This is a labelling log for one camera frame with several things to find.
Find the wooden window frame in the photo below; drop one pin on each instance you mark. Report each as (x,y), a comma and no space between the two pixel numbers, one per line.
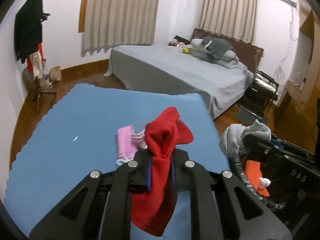
(83,7)

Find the dark grey floor mat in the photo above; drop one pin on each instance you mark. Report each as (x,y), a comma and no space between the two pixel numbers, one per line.
(247,116)

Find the checked bag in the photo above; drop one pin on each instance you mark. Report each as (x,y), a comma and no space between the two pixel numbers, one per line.
(28,78)

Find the grey pillow pile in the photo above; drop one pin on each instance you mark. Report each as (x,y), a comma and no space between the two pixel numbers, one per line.
(225,58)

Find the red garment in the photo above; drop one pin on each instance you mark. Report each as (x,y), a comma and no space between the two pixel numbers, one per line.
(30,65)

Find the orange ribbed mat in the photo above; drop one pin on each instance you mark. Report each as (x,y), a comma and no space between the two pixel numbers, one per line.
(253,172)

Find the pink sock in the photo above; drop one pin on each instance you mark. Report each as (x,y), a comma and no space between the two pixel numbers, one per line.
(140,140)

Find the black jacket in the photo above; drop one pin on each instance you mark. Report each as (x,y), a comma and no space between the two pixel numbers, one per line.
(27,30)

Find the wide beige striped curtain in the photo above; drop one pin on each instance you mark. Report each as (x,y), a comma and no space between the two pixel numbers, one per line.
(120,15)

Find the small red cloth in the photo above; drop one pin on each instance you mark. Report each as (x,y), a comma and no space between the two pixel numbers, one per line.
(160,140)

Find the narrow beige striped curtain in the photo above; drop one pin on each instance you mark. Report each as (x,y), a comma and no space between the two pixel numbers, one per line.
(227,12)

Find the grey cloth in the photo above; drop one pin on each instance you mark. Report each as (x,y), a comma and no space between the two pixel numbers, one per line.
(232,137)

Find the wooden desk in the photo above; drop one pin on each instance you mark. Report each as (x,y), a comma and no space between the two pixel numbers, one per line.
(290,100)

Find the brown paper bag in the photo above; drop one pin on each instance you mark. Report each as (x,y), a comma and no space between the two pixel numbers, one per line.
(55,73)

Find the purple bag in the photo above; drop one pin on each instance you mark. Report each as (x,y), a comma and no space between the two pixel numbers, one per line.
(46,78)

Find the wooden coat rack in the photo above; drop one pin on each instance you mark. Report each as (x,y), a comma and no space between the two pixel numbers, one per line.
(40,95)

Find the dark grey garment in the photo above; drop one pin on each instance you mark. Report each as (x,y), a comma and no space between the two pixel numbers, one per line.
(217,46)

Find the white paper scrap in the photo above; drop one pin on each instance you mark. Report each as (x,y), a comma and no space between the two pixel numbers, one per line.
(75,138)

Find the bin with black bag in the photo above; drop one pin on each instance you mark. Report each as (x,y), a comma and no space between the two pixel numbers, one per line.
(238,170)

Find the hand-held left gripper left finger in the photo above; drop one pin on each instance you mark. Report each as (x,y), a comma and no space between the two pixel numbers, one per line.
(141,172)

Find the white pink scrap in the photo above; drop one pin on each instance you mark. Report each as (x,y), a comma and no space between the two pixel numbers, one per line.
(265,182)

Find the pink packet with white hanger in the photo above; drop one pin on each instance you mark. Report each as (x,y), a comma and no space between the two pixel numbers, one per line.
(125,142)

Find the wooden wardrobe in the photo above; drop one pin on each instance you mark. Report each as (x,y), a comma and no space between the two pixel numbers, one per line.
(311,67)

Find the yellow plush toy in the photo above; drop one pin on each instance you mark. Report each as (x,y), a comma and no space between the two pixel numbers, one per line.
(187,50)

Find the black pillow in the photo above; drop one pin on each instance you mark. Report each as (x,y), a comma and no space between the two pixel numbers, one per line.
(182,38)

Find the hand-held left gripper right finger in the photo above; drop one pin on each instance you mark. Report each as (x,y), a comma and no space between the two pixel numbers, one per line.
(180,172)

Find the bed with grey sheet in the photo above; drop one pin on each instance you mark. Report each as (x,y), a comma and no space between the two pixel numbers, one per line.
(162,67)

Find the black chair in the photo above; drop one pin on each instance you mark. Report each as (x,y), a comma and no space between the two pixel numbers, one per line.
(262,90)

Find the beige garment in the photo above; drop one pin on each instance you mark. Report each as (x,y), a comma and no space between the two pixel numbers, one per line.
(38,65)

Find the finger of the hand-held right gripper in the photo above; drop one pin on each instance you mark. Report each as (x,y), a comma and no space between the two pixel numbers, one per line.
(265,147)

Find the pink plush toy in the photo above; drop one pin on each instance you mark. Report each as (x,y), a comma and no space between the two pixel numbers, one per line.
(176,43)

